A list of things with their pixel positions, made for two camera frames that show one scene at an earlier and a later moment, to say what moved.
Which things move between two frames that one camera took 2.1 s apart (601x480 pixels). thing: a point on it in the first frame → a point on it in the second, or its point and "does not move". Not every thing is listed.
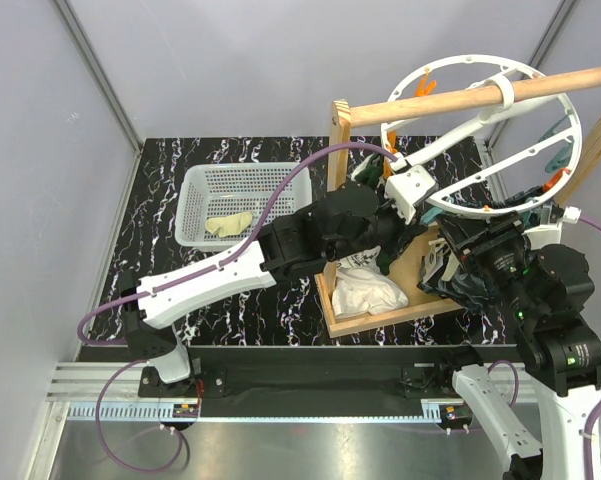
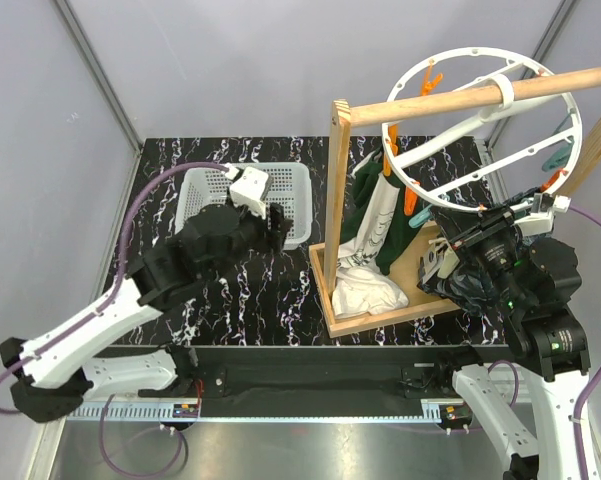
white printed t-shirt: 360,286 does not move
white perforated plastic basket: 222,206 does not move
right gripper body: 501,254 does not move
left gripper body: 391,231 → 268,237
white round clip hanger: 503,98 → 423,196
